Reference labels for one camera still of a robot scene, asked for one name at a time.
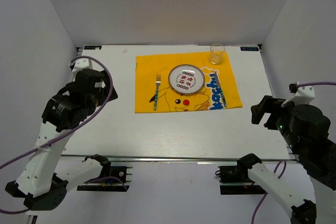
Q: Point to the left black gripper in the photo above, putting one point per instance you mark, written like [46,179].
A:
[104,92]

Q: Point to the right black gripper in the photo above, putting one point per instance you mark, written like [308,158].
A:
[266,105]

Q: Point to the knife with teal handle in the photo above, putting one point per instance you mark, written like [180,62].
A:
[220,89]

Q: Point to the yellow pikachu cloth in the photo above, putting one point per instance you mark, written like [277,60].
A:
[208,98]

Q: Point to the fork with teal handle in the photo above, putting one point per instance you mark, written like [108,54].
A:
[157,83]

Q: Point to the clear plastic cup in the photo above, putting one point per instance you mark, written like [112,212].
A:
[216,53]

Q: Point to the round patterned plate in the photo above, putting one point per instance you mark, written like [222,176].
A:
[186,79]

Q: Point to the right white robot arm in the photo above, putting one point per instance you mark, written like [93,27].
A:
[307,200]

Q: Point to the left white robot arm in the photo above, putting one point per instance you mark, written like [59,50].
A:
[74,106]

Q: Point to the left blue table label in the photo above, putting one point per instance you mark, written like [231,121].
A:
[92,47]

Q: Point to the blue table label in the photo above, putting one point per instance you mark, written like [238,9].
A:
[92,47]
[249,49]

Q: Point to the right blue table label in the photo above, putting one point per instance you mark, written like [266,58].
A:
[249,49]

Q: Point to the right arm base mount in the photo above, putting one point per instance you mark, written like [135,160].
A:
[231,182]

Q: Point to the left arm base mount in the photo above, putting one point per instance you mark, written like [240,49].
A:
[117,180]

